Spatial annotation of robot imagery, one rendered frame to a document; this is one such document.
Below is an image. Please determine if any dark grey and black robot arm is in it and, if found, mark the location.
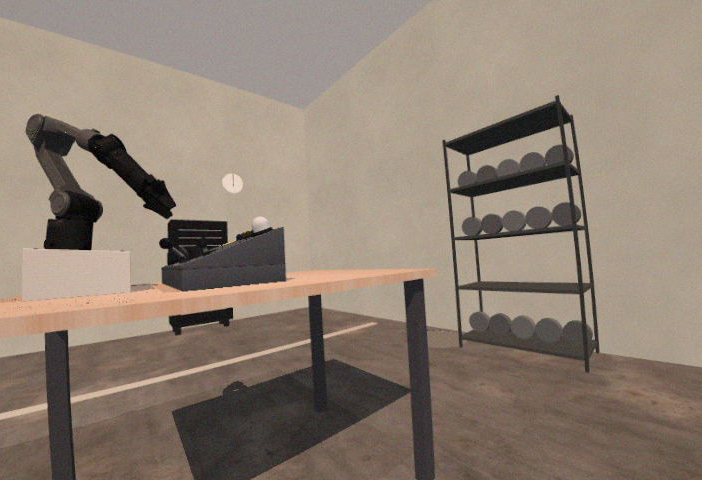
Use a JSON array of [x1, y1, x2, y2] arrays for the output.
[[26, 114, 142, 250]]

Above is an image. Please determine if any grey control console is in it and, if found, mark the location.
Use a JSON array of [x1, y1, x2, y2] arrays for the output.
[[159, 217, 286, 291]]

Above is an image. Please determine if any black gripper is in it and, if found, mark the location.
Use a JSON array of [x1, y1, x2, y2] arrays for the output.
[[124, 168, 176, 219]]

